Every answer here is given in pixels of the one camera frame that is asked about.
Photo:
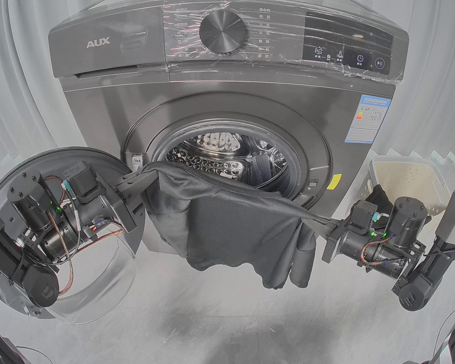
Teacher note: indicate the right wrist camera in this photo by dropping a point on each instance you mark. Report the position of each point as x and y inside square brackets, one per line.
[364, 212]

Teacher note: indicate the cream laundry basket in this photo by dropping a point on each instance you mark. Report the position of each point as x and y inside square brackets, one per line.
[409, 176]

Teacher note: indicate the grey washing machine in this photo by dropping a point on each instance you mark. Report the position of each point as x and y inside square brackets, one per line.
[250, 104]

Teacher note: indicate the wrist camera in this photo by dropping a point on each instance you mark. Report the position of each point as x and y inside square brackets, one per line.
[364, 212]
[81, 182]

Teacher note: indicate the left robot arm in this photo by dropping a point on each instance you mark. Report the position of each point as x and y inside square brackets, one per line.
[34, 210]

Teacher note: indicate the dark grey T-shirt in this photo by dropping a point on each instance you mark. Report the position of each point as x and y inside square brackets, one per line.
[231, 226]

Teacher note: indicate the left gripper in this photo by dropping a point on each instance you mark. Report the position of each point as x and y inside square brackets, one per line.
[115, 216]

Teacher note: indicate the black garment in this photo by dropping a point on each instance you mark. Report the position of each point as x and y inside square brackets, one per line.
[379, 201]

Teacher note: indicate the washing machine door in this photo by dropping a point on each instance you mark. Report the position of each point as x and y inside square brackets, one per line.
[110, 264]

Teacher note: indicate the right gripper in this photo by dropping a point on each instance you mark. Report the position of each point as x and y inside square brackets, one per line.
[345, 247]

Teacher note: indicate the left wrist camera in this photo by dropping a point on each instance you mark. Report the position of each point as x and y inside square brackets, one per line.
[81, 182]

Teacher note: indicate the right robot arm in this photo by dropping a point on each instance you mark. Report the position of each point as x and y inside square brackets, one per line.
[409, 222]

